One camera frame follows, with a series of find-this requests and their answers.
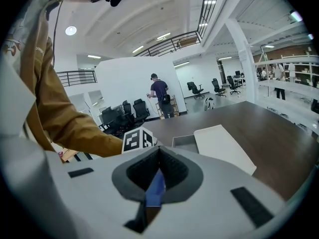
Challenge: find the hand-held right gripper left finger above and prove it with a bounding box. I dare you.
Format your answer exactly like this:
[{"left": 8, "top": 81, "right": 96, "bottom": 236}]
[{"left": 111, "top": 145, "right": 160, "bottom": 202}]

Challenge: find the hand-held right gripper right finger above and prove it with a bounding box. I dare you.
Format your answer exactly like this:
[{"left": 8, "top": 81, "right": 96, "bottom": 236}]
[{"left": 159, "top": 145, "right": 204, "bottom": 204}]

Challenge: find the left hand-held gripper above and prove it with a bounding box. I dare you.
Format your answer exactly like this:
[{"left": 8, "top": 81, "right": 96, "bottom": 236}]
[{"left": 122, "top": 126, "right": 159, "bottom": 155}]

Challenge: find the grey drawer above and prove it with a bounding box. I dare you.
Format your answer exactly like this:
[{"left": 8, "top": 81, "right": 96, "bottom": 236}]
[{"left": 171, "top": 134, "right": 200, "bottom": 154}]

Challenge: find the white box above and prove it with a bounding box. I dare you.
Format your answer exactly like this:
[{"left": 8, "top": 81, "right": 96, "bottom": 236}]
[{"left": 193, "top": 124, "right": 258, "bottom": 177}]

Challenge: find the person's left forearm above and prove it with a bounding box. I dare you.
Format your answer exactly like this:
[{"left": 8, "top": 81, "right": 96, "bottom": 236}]
[{"left": 20, "top": 21, "right": 125, "bottom": 158}]

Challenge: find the black office chair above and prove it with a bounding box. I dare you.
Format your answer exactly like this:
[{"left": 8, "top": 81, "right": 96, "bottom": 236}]
[
  {"left": 187, "top": 81, "right": 205, "bottom": 100},
  {"left": 98, "top": 107, "right": 125, "bottom": 135},
  {"left": 211, "top": 78, "right": 227, "bottom": 98},
  {"left": 122, "top": 100, "right": 133, "bottom": 117},
  {"left": 226, "top": 75, "right": 241, "bottom": 96},
  {"left": 133, "top": 98, "right": 151, "bottom": 123}
]

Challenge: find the wooden rack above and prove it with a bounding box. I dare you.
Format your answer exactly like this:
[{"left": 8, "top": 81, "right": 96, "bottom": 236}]
[{"left": 155, "top": 95, "right": 180, "bottom": 120}]

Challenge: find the black balcony railing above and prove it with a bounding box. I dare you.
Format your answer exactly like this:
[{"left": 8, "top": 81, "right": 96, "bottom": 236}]
[{"left": 56, "top": 30, "right": 202, "bottom": 88}]

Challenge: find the white shelving unit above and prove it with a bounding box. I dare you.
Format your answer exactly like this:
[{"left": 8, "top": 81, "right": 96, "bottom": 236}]
[{"left": 253, "top": 54, "right": 319, "bottom": 136}]

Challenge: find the person's torso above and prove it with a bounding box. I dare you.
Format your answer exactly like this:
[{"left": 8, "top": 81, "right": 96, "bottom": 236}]
[{"left": 0, "top": 0, "right": 63, "bottom": 144}]

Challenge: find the thin black cable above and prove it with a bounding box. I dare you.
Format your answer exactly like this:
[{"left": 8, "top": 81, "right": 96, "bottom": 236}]
[{"left": 50, "top": 0, "right": 63, "bottom": 69}]

